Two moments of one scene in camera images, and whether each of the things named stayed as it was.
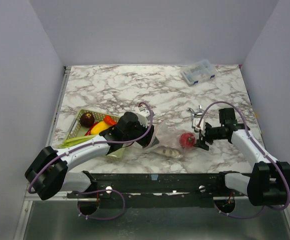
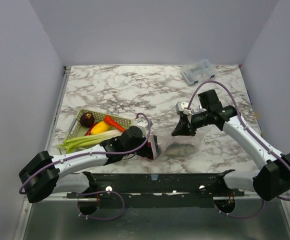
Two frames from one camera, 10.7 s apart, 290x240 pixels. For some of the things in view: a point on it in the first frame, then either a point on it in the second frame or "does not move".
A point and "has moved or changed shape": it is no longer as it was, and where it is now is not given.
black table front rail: (152, 189) does not move
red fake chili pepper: (88, 132) does not move
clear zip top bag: (171, 141) has moved or changed shape
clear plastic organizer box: (193, 73) does not move
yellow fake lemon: (99, 126) does not move
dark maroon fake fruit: (87, 119) does not move
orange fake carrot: (109, 120) does not move
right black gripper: (203, 136) -> (188, 124)
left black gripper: (146, 138) -> (147, 152)
